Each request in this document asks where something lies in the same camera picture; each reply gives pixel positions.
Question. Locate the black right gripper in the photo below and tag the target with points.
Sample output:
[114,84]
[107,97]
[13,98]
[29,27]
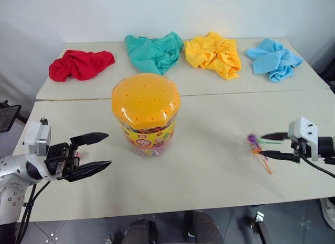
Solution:
[301,149]

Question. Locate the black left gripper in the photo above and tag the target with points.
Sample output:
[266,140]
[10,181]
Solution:
[58,159]

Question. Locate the purple lollipop green stick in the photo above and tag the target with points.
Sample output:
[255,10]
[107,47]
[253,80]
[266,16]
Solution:
[252,139]

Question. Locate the clear lollipop jar yellow label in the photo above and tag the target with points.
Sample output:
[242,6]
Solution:
[149,140]

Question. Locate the orange perforated jar lid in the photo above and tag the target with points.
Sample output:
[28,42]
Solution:
[145,98]

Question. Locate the light blue crumpled cloth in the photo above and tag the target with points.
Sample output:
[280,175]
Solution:
[274,60]

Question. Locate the red crumpled cloth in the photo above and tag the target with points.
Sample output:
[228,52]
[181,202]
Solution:
[81,64]

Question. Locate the black mesh chair part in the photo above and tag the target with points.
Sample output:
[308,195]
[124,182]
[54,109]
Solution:
[8,117]

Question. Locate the dark rounded shape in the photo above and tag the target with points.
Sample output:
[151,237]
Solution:
[202,228]
[140,232]

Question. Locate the yellow crumpled cloth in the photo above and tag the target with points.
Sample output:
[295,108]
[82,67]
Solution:
[213,54]

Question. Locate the teal crumpled cloth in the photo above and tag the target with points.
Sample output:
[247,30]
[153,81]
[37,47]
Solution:
[153,53]

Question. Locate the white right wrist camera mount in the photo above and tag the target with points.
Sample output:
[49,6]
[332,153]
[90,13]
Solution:
[303,130]

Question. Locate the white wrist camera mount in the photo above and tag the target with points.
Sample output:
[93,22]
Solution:
[303,130]
[34,135]

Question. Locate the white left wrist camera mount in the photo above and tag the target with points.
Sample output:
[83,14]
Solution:
[34,135]

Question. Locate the black metal stand bracket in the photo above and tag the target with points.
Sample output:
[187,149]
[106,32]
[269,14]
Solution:
[259,227]

